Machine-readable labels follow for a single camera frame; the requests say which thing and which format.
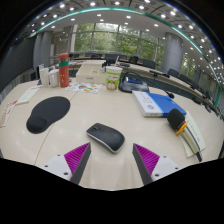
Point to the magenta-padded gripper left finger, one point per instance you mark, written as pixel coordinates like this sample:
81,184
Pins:
60,165

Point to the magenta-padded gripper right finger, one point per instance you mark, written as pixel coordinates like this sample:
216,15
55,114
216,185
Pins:
163,165

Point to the black computer mouse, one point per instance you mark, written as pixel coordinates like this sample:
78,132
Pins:
106,136

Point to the black mouse pad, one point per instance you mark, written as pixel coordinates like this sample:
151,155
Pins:
46,113

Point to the black handheld microphone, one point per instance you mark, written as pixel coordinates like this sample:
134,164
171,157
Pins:
176,118

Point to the blue and white book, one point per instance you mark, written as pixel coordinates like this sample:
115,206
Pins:
163,103

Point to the white booklet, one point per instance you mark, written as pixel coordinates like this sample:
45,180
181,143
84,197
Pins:
28,95

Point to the colourful sticker sheet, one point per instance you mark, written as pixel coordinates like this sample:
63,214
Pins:
85,88

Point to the black desk microphone unit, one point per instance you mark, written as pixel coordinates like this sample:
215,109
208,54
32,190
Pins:
133,85

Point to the white lidded mug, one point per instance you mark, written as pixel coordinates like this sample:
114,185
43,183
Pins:
54,79

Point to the white paper cup stack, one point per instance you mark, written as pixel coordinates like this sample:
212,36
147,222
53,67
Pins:
44,78

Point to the red thermos bottle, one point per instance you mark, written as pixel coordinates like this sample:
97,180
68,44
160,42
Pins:
64,75

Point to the dark office chairs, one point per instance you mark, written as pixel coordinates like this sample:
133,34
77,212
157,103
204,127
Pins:
173,72

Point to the cream desk organizer box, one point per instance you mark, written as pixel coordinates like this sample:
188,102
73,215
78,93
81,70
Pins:
90,75

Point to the white standing board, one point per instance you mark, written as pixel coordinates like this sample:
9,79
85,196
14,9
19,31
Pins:
40,70

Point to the white green paper cup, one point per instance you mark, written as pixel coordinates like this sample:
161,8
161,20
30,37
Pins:
113,80

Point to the long curved conference desk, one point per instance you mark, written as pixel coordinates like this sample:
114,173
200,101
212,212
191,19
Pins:
138,68

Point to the ceiling lights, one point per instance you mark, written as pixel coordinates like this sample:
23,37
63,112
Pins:
92,4

